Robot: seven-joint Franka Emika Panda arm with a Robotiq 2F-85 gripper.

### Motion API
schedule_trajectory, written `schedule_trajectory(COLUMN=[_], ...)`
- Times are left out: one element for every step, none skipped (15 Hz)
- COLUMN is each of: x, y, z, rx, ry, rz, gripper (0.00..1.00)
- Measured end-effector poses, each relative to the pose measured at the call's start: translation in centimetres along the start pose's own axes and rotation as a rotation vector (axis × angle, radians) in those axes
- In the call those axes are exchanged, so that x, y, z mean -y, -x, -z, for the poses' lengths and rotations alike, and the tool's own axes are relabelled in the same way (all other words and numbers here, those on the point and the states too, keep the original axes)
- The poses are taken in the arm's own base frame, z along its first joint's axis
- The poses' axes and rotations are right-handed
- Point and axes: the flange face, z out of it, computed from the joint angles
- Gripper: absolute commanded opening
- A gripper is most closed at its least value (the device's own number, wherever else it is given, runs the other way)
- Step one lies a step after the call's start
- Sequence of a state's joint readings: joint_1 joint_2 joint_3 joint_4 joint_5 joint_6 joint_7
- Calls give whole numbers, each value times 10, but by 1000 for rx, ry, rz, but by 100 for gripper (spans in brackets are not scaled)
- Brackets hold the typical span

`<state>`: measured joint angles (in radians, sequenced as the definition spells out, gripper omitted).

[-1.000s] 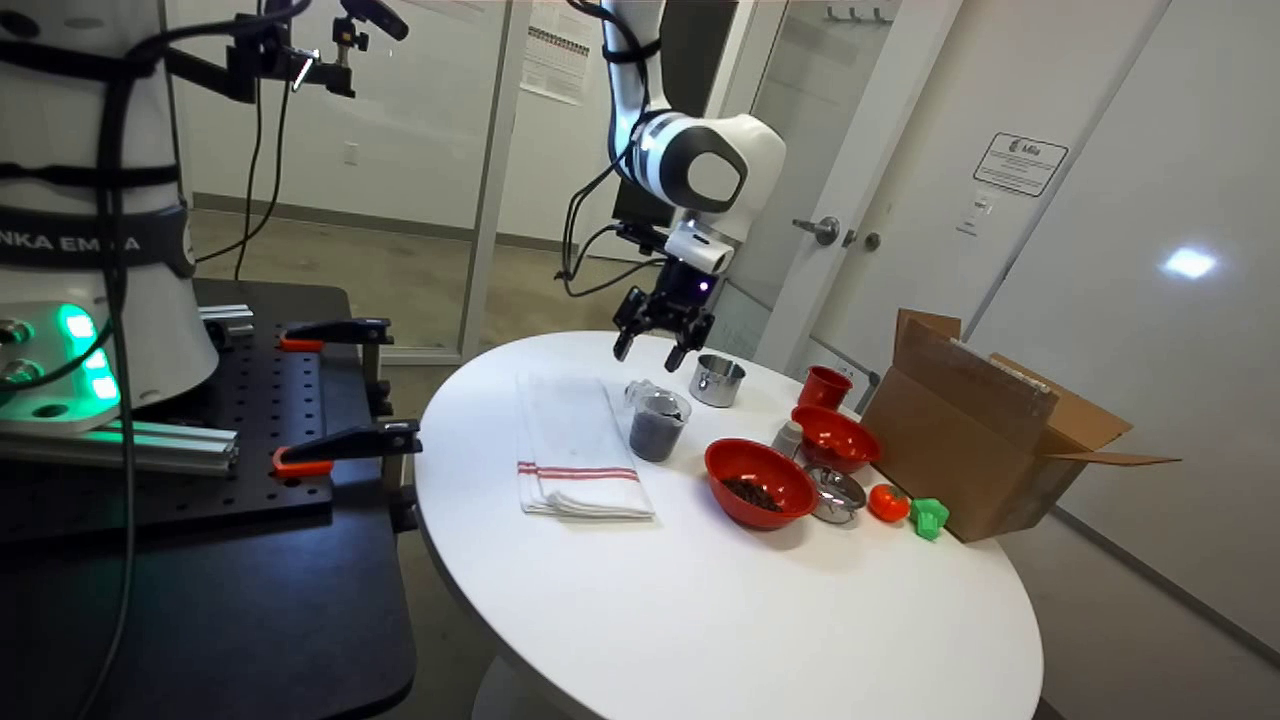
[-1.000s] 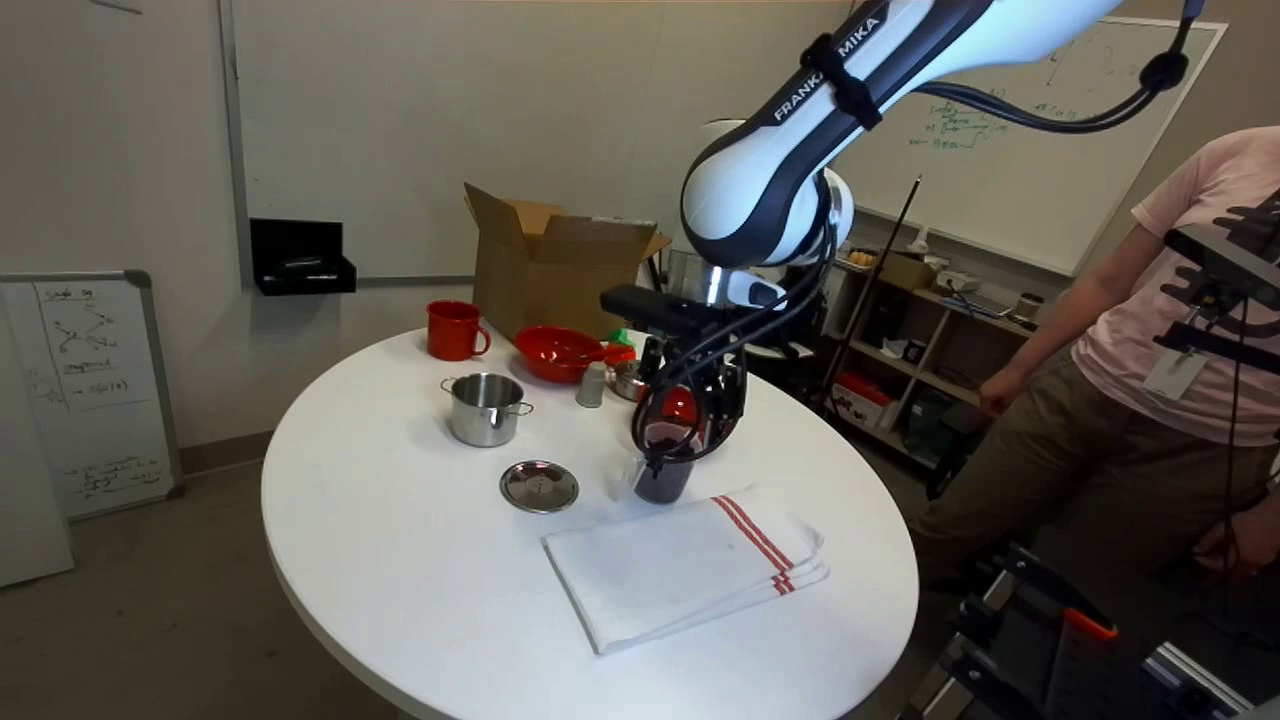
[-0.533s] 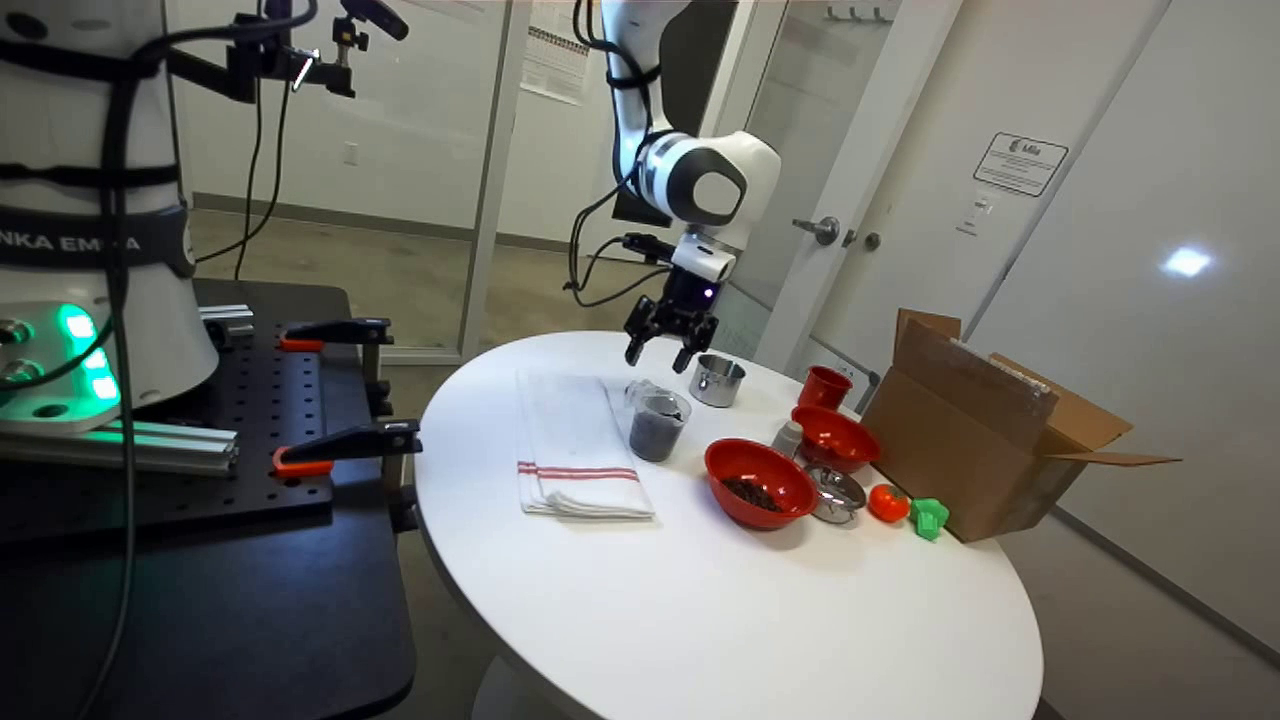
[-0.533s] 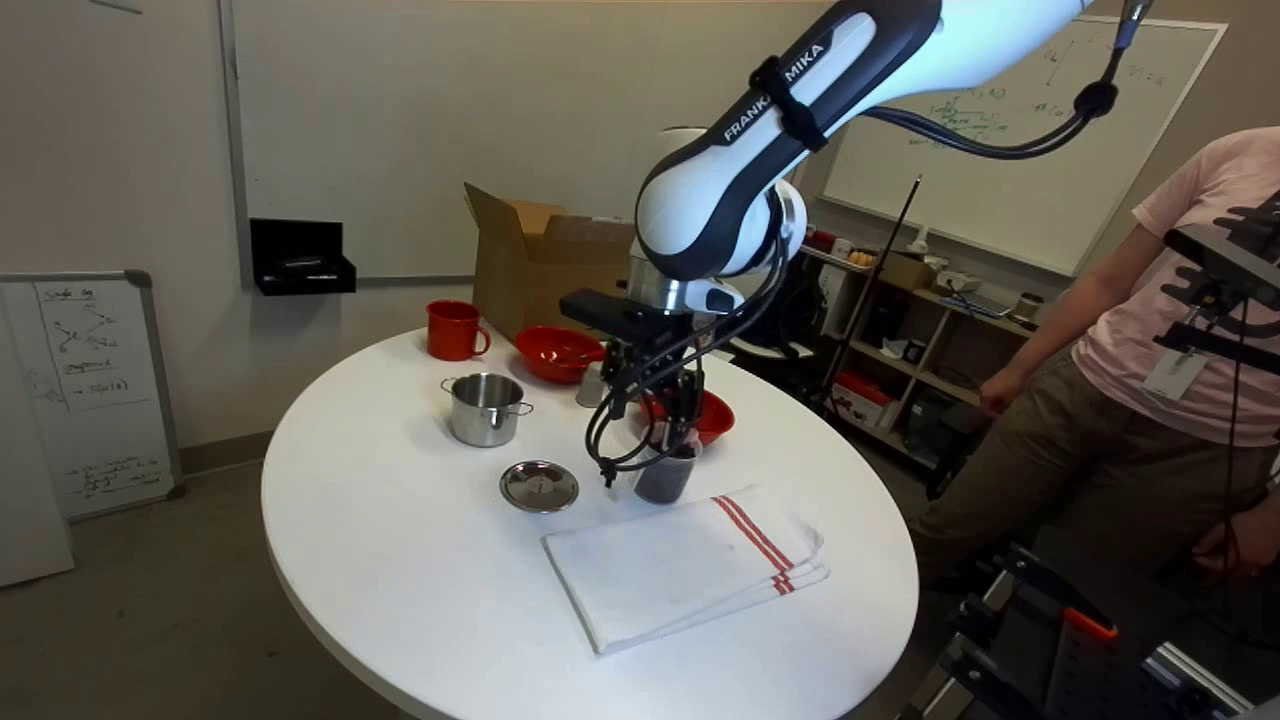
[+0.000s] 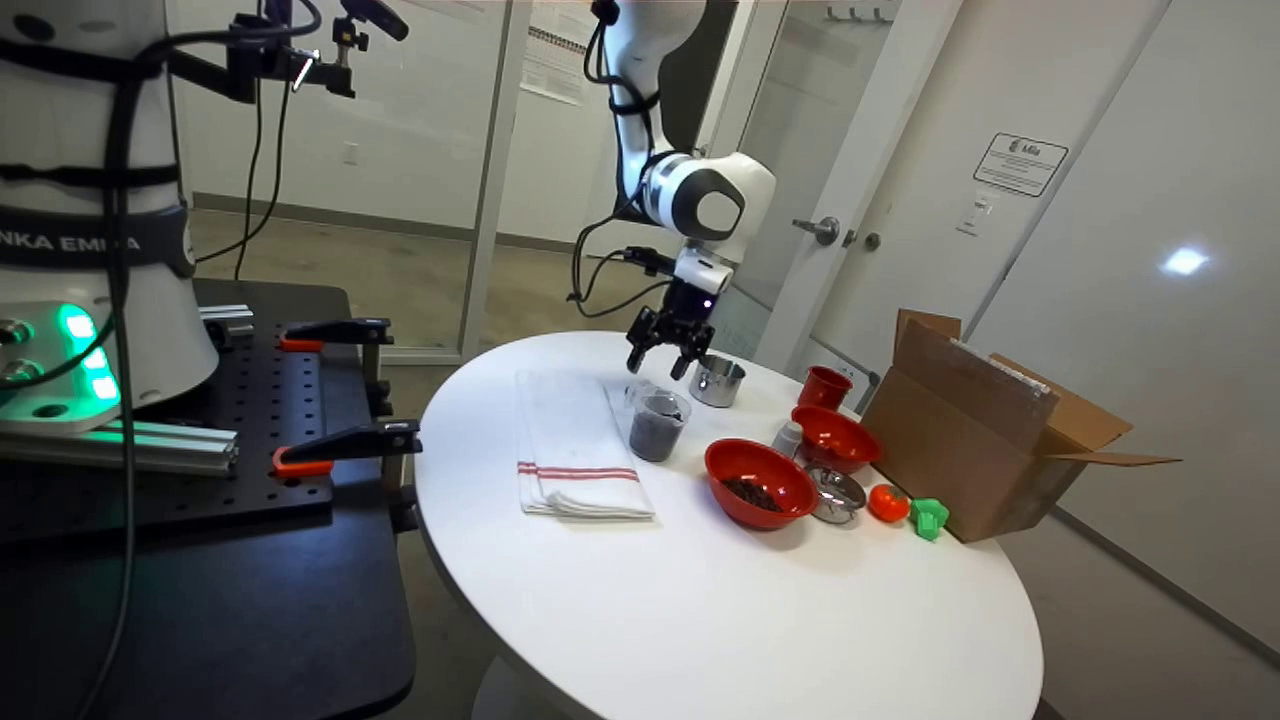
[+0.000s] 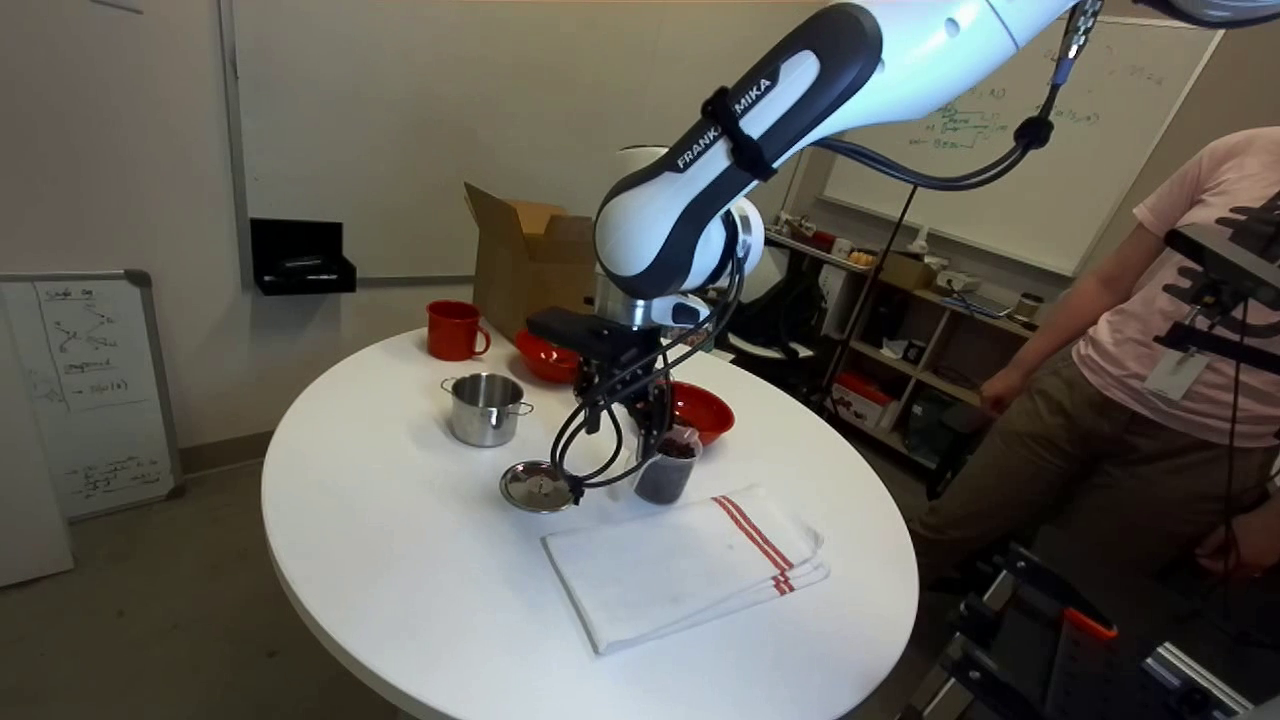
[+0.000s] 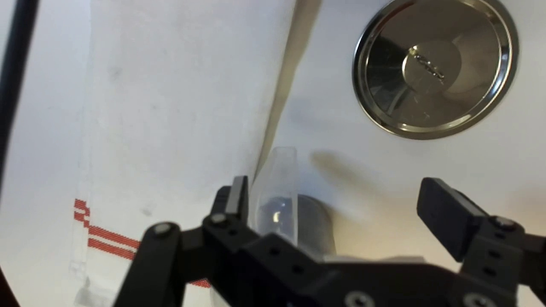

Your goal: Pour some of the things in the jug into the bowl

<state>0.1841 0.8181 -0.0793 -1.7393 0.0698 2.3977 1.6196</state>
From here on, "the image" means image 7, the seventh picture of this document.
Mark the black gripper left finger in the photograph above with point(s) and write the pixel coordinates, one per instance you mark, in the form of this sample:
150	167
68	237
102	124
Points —
239	198

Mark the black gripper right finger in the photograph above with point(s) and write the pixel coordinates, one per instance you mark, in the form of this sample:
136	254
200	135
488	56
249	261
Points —
449	218

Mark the white towel red stripes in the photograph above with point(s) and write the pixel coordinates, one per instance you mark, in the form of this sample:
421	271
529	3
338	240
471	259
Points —
171	112

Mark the flat steel dish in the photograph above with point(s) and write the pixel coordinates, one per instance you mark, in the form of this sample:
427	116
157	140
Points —
435	65

